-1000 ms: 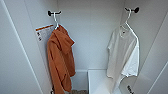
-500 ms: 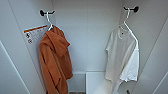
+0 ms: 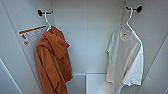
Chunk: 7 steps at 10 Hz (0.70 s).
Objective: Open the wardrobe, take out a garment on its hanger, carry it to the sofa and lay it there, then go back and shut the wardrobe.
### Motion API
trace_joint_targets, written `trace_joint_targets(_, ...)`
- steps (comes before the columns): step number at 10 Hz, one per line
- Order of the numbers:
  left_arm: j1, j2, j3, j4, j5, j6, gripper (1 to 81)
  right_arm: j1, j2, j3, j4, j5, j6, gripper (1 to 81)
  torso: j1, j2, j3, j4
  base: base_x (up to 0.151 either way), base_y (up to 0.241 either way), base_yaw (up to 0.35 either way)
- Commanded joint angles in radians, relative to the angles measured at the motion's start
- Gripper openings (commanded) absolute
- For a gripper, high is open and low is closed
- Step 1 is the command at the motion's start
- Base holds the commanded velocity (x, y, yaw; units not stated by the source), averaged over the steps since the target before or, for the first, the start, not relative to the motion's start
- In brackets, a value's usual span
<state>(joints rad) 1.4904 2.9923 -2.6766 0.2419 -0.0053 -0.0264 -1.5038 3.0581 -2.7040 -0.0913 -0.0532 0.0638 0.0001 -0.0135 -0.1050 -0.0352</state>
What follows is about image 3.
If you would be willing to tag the white wardrobe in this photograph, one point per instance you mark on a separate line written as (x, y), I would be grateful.
(86, 33)

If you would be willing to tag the orange hooded sweater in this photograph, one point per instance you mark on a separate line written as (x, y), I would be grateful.
(53, 63)

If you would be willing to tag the white t-shirt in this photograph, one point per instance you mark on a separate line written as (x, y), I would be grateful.
(123, 56)

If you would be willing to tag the white sticker with orange strip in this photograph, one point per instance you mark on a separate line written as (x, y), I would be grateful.
(31, 36)

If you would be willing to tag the black wardrobe hook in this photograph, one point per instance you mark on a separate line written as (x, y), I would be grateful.
(40, 13)
(138, 8)

